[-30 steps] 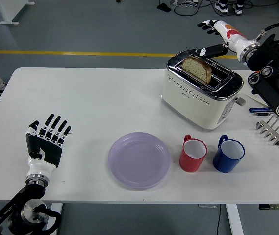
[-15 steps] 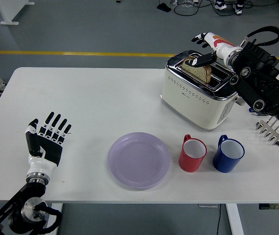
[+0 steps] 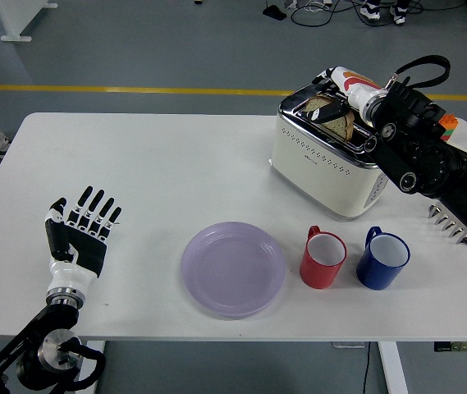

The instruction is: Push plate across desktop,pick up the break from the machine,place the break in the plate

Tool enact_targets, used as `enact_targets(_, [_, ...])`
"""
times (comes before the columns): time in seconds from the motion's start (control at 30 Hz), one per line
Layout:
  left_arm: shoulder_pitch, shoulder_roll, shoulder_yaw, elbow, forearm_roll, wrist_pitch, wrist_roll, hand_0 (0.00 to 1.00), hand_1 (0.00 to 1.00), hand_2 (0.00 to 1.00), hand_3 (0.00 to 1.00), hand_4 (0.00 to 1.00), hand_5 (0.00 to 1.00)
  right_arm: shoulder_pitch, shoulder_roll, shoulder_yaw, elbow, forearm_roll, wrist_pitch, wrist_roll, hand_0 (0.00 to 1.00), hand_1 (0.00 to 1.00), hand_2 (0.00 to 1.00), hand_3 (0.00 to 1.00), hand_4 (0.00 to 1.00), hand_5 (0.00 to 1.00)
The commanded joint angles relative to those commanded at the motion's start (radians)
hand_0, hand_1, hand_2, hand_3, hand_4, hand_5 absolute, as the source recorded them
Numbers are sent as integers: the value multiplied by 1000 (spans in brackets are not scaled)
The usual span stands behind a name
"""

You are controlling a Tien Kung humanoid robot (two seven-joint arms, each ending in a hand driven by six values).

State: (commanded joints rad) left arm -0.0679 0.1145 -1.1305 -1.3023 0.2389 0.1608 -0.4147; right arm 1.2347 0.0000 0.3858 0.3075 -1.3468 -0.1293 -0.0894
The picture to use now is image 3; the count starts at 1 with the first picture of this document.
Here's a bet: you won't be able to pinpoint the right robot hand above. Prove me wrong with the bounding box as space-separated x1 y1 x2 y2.
301 65 382 124

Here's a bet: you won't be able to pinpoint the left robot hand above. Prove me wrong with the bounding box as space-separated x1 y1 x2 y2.
43 186 123 291

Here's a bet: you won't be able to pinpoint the bread slice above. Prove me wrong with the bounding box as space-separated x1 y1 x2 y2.
301 94 355 142

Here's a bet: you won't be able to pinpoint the purple plate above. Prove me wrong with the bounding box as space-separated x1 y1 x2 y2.
181 221 287 321

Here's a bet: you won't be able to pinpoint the cream and chrome toaster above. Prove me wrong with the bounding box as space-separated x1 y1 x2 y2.
268 83 407 223

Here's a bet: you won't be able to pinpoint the toy brick stack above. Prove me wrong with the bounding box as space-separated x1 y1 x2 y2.
439 113 459 143

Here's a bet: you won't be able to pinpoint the black foot pedal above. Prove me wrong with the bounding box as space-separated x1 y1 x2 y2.
262 5 287 21

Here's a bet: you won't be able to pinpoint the white table leg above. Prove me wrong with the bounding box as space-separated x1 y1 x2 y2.
75 340 107 394
378 341 409 394

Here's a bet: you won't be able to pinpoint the metal toast rack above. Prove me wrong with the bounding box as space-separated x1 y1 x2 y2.
427 203 467 246

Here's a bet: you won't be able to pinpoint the red mug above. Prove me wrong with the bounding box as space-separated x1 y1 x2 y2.
299 225 348 291

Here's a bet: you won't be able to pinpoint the blue mug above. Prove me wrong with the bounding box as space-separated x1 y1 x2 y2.
355 226 410 291

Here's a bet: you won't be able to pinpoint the white furniture base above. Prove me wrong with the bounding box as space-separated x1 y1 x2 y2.
0 0 58 43

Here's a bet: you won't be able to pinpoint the black table control box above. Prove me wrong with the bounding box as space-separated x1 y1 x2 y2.
433 341 467 353

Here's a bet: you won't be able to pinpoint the black floor cables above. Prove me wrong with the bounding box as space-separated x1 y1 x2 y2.
290 0 423 28

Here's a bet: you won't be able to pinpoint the black cable under table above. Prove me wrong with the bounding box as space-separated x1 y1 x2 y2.
361 342 373 394

